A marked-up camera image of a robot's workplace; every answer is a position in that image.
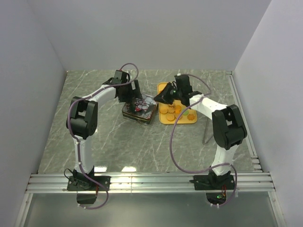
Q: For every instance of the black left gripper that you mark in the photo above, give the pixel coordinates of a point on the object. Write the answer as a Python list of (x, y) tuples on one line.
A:
[(135, 94)]

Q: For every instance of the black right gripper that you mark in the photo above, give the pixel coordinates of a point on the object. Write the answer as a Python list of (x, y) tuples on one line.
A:
[(163, 96)]

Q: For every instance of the gold tin lid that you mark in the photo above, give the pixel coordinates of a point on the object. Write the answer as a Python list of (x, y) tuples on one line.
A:
[(146, 100)]

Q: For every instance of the metal serving tongs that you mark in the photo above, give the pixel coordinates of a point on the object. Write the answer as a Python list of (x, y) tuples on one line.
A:
[(208, 135)]

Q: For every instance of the black gold cookie tin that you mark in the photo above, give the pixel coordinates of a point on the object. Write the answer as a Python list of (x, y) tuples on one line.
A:
[(139, 113)]

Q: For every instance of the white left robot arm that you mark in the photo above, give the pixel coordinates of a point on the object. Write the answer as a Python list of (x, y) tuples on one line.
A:
[(82, 120)]

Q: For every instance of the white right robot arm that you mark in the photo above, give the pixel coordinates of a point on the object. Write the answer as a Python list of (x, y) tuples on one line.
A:
[(229, 129)]

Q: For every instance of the orange fish cookie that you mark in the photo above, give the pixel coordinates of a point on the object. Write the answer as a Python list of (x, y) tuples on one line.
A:
[(178, 109)]

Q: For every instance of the orange flower cookie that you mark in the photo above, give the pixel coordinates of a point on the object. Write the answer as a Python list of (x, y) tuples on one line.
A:
[(171, 110)]

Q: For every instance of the green macaron cookie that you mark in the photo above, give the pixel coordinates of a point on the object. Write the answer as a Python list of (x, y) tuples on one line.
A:
[(186, 112)]

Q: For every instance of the brown round cookie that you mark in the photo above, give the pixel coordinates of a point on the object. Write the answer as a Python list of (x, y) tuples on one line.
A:
[(178, 116)]

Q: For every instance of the yellow cookie tray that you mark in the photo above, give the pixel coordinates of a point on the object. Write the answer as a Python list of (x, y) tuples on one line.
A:
[(168, 113)]

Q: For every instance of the round biscuit sandwich cookie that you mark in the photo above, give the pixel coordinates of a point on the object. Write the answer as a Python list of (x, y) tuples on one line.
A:
[(170, 117), (163, 110)]

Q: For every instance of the tan flower cookie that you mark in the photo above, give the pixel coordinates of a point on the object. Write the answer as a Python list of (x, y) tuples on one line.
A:
[(191, 117)]

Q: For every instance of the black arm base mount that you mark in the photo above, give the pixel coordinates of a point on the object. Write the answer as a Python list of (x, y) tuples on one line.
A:
[(212, 182)]

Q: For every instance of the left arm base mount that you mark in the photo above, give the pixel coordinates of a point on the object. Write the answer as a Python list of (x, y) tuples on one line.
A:
[(84, 184)]

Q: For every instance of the aluminium table rail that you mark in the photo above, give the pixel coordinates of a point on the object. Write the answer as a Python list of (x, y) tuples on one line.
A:
[(149, 183)]

